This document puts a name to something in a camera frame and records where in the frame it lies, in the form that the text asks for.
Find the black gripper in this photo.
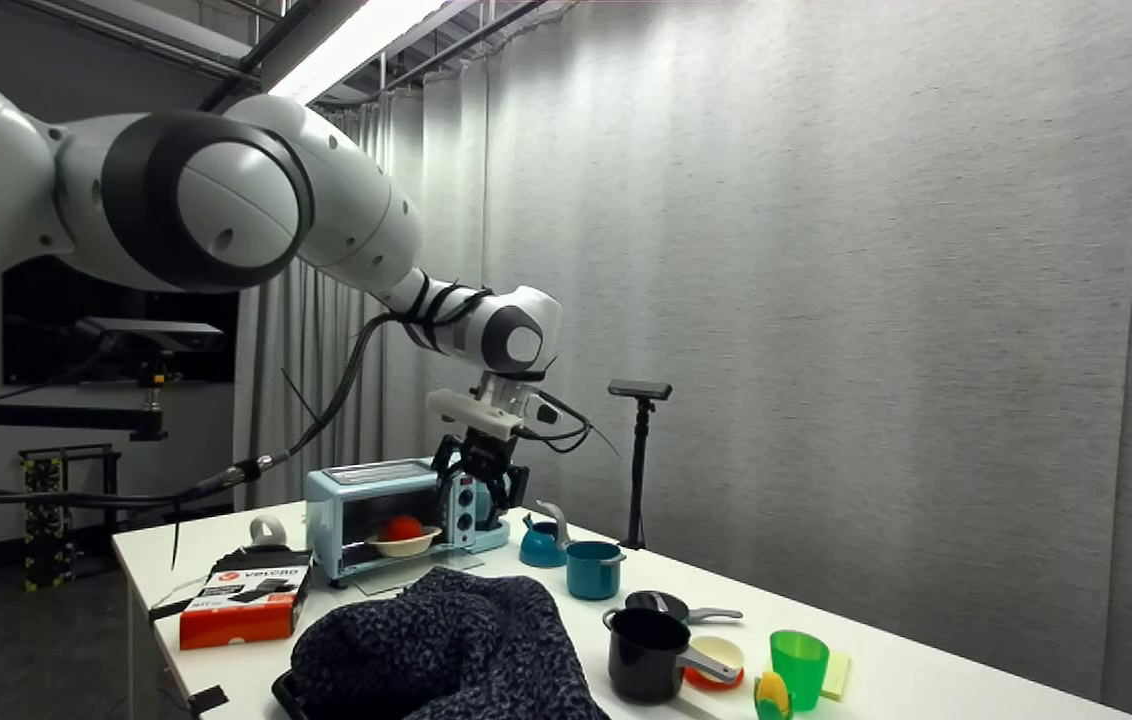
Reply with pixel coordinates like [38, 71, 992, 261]
[431, 427, 534, 533]

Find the dark blue knit blanket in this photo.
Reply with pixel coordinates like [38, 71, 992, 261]
[274, 563, 612, 720]

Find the red toy food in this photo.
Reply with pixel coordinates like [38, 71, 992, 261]
[368, 512, 443, 562]

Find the light blue toaster oven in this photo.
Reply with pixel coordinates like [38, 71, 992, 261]
[306, 457, 516, 590]

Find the teal mug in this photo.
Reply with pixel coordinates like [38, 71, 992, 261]
[565, 535, 629, 606]

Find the grey tape roll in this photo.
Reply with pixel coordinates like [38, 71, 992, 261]
[244, 515, 294, 551]

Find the black flat object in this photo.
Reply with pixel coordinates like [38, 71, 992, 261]
[207, 539, 318, 578]

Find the orange white cardboard box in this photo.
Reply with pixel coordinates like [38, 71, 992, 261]
[175, 558, 318, 653]

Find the pink round dish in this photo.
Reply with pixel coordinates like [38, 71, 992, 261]
[682, 634, 750, 695]

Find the black table clamp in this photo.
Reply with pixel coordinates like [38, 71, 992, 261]
[183, 685, 234, 720]

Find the yellow green toy fruit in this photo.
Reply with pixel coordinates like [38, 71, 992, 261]
[750, 668, 797, 720]

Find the green plastic cup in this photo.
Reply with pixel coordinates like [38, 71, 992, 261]
[767, 628, 831, 716]

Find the yellow sponge cloth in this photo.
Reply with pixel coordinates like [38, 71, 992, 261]
[816, 647, 856, 704]

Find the black metal rack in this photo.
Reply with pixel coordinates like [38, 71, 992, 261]
[17, 443, 123, 593]

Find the long ceiling light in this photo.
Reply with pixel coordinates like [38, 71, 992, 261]
[263, 0, 449, 112]

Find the grey curtain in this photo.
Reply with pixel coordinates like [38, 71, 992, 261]
[229, 0, 1132, 720]

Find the teal kettle grey handle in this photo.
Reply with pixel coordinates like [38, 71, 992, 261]
[516, 495, 576, 571]

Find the thin black camera cable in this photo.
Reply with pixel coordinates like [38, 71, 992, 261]
[529, 389, 605, 457]

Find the black camera tripod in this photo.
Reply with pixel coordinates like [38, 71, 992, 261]
[605, 376, 676, 551]

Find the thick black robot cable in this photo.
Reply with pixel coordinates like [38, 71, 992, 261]
[0, 314, 440, 515]

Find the black saucepan grey handle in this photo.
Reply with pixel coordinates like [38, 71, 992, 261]
[605, 608, 744, 707]

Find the black wall monitor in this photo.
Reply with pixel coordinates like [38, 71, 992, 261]
[0, 251, 244, 392]

